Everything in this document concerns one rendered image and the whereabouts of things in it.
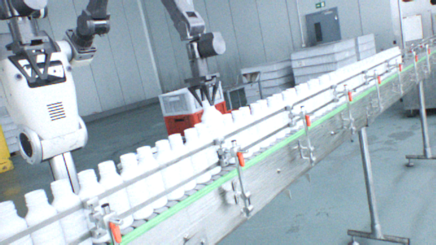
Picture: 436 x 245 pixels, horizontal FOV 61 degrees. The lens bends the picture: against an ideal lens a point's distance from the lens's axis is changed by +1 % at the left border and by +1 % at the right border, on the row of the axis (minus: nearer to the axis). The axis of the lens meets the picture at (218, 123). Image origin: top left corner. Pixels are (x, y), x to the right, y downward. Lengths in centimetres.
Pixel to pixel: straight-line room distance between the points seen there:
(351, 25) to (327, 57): 411
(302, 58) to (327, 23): 415
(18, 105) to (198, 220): 78
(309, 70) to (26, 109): 685
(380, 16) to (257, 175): 1036
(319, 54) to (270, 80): 133
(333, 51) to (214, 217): 670
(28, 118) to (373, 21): 1066
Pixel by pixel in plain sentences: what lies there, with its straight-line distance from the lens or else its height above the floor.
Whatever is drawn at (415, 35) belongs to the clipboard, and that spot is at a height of 112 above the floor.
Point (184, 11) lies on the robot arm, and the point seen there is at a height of 151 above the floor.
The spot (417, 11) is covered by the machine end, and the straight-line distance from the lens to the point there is 564.
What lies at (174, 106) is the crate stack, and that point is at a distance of 370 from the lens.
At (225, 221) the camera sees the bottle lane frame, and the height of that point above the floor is 87.
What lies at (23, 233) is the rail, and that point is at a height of 111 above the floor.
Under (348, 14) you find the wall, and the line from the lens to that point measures 1173.
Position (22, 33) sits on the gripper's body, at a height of 150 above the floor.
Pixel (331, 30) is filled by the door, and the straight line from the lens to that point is 1188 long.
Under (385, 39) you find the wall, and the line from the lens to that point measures 1146.
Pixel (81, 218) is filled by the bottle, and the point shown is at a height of 108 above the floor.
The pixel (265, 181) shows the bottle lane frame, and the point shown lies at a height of 90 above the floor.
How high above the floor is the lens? 136
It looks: 10 degrees down
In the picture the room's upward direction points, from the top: 12 degrees counter-clockwise
